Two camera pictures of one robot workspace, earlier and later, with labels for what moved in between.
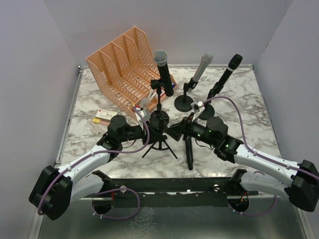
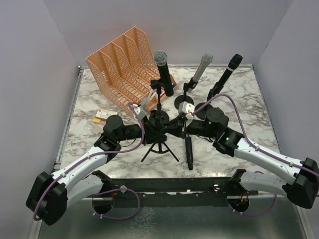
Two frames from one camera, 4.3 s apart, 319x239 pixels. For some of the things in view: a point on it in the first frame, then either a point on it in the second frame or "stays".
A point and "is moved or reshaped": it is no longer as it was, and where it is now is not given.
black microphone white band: (189, 153) stays
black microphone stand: (209, 110) stays
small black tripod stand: (159, 148) is moved or reshaped
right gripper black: (185, 128) stays
